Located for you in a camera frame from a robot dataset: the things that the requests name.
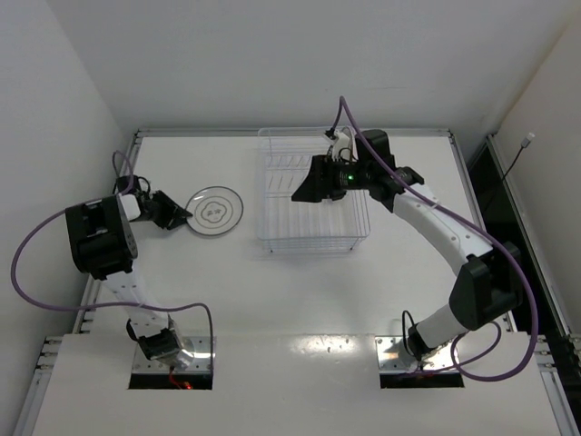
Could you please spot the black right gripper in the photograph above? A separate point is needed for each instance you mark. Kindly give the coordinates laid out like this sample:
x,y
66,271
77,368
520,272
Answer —
x,y
326,177

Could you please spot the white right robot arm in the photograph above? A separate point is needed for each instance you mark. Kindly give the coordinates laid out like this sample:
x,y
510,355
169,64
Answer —
x,y
485,287

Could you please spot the aluminium table frame rail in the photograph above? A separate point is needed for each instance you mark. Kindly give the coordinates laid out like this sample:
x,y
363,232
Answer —
x,y
122,163

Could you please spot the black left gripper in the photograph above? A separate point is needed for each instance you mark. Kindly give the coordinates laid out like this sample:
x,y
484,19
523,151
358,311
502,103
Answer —
x,y
160,209

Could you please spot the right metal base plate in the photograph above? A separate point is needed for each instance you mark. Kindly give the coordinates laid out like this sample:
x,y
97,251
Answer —
x,y
393,359

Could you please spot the black cable white plug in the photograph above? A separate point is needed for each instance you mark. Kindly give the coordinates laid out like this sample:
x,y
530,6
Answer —
x,y
525,143

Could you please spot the white plate teal rim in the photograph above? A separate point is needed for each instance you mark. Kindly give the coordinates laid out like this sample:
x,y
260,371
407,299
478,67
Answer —
x,y
215,211

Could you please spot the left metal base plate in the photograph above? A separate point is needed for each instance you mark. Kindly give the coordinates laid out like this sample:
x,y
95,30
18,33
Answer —
x,y
195,360

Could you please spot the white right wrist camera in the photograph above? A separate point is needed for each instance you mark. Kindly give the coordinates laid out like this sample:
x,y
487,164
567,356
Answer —
x,y
337,151

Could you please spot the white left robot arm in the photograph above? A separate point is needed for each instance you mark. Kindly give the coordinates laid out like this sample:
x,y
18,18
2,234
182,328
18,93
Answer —
x,y
102,245

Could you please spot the metal base plate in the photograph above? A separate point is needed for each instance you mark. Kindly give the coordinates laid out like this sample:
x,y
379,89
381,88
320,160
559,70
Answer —
x,y
393,359
195,360

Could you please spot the white wire dish rack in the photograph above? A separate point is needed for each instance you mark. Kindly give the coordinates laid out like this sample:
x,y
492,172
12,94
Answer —
x,y
283,161

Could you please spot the white plate orange sunburst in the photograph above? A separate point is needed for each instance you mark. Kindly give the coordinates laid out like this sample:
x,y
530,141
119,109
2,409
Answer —
x,y
350,133

